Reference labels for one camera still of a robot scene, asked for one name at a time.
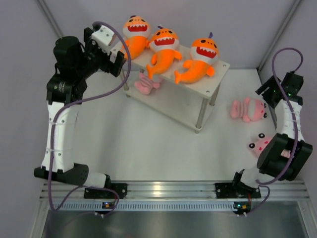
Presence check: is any perforated cable duct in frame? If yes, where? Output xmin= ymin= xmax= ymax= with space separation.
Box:
xmin=53 ymin=201 xmax=250 ymax=213

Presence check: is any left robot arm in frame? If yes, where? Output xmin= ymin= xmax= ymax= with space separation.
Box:
xmin=34 ymin=25 xmax=125 ymax=198

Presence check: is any purple cable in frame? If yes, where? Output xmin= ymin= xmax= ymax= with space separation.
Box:
xmin=247 ymin=47 xmax=304 ymax=215
xmin=48 ymin=21 xmax=132 ymax=216

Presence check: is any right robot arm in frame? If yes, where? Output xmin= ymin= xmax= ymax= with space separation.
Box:
xmin=230 ymin=71 xmax=313 ymax=197

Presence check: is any large orange shark plush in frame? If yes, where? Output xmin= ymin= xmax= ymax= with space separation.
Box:
xmin=174 ymin=32 xmax=219 ymax=84

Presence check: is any pink striped plush middle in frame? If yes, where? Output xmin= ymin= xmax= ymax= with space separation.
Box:
xmin=230 ymin=97 xmax=268 ymax=123

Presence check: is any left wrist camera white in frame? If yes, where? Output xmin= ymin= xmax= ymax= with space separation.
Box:
xmin=91 ymin=25 xmax=115 ymax=54

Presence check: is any pink frog plush front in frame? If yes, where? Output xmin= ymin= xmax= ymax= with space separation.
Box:
xmin=249 ymin=133 xmax=272 ymax=158

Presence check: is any white two-tier shelf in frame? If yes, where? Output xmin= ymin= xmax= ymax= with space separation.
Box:
xmin=121 ymin=45 xmax=230 ymax=133

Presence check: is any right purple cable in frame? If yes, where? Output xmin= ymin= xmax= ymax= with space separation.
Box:
xmin=247 ymin=47 xmax=304 ymax=215

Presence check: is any pink plush under shelf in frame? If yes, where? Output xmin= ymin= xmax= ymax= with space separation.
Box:
xmin=134 ymin=72 xmax=163 ymax=95

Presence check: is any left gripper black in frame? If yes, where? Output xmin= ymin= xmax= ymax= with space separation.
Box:
xmin=74 ymin=29 xmax=125 ymax=80

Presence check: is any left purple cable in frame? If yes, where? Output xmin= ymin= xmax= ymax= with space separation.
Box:
xmin=48 ymin=21 xmax=132 ymax=216

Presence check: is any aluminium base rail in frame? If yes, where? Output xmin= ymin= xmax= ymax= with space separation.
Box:
xmin=39 ymin=180 xmax=310 ymax=200

